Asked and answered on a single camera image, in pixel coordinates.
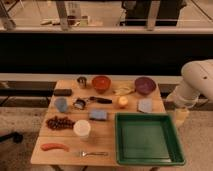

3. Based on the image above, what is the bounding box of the red chili pepper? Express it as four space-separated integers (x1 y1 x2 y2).
40 143 69 152

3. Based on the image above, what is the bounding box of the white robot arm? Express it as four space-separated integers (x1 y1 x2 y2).
167 59 213 127

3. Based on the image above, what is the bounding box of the purple bowl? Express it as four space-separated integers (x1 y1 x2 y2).
135 77 156 95

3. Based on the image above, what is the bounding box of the red bowl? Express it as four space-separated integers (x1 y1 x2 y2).
92 76 111 94

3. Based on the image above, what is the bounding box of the grey blue cloth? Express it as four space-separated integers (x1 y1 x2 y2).
138 98 152 113

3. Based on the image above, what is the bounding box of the green plastic tray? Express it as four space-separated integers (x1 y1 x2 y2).
115 113 185 166

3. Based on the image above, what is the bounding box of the yellow apple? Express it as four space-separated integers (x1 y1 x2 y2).
117 96 128 108

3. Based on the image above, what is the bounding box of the yellow banana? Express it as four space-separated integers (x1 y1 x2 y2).
114 86 134 96

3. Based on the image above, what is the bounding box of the blue sponge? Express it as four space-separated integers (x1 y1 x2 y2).
89 110 107 121

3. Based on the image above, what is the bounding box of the white plastic cup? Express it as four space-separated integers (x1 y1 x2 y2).
73 120 91 138

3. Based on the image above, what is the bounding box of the wooden table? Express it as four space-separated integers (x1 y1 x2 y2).
30 79 167 167

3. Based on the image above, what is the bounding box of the silver fork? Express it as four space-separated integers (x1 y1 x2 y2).
79 151 108 157

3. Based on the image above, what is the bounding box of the small metal cup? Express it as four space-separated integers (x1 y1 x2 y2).
77 76 87 88

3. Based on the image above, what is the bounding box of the black rectangular block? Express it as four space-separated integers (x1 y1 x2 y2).
53 89 72 96

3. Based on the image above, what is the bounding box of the bunch of dark grapes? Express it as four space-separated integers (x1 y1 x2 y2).
46 116 74 130

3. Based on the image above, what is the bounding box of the black handled tool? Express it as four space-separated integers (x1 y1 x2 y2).
89 96 112 104

